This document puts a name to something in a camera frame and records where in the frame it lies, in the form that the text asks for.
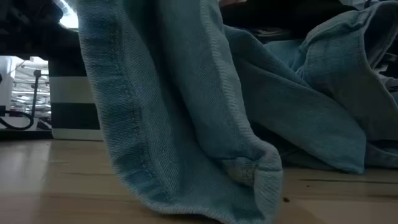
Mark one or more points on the light blue denim jeans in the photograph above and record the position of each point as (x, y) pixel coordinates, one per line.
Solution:
(186, 109)

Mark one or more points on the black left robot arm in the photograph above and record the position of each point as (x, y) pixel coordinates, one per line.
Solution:
(31, 40)

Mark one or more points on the black pole stand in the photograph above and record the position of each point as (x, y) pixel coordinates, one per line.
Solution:
(35, 93)

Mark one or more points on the black metal table frame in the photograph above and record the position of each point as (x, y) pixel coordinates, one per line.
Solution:
(25, 134)

